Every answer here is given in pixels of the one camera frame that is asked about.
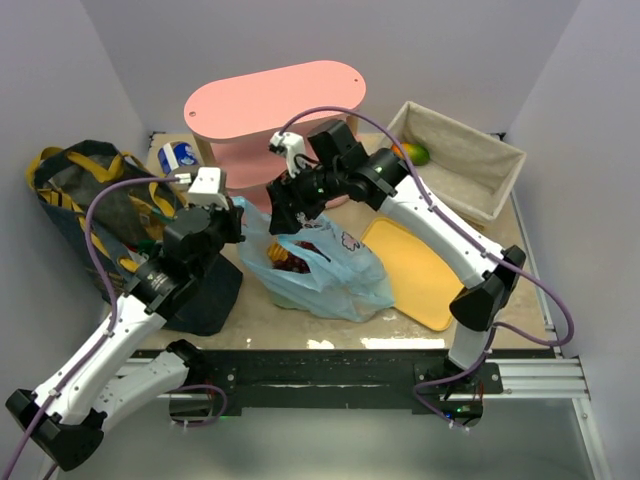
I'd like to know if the long braided bread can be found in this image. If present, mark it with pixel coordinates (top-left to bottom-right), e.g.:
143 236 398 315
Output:
267 242 289 263

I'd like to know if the red grapes bunch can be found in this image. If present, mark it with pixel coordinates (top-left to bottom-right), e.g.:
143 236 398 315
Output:
273 241 320 274

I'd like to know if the blue plastic bag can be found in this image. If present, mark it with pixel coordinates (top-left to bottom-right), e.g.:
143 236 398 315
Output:
233 197 394 323

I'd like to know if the mango fruit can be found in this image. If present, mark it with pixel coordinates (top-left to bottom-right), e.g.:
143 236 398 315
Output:
391 143 431 167

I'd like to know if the dark denim tote bag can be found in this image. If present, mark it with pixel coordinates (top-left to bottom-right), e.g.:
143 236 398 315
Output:
25 140 243 336

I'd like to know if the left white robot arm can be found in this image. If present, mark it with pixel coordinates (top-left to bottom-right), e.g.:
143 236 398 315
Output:
6 205 244 471

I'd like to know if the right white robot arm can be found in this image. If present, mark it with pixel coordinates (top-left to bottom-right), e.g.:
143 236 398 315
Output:
267 120 526 370

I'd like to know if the blue white can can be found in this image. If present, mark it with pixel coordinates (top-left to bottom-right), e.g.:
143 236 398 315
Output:
157 141 201 176

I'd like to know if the pink three-tier shelf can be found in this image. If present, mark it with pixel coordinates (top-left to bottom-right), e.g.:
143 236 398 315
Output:
184 60 366 213

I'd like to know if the yellow tray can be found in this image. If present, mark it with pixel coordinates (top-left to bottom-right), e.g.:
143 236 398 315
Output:
361 217 462 332

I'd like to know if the wicker basket with liner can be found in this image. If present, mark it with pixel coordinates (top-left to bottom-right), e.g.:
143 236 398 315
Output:
388 101 526 227

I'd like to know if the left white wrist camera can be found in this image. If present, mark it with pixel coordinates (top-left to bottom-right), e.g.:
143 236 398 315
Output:
174 167 229 210

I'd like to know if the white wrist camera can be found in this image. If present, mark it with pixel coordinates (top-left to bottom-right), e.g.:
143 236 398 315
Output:
174 167 229 210
269 131 306 178

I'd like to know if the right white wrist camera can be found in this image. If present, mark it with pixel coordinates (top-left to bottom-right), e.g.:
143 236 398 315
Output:
269 131 306 178

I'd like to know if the black base frame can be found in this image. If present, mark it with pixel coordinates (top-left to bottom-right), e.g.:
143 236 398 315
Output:
186 350 503 426

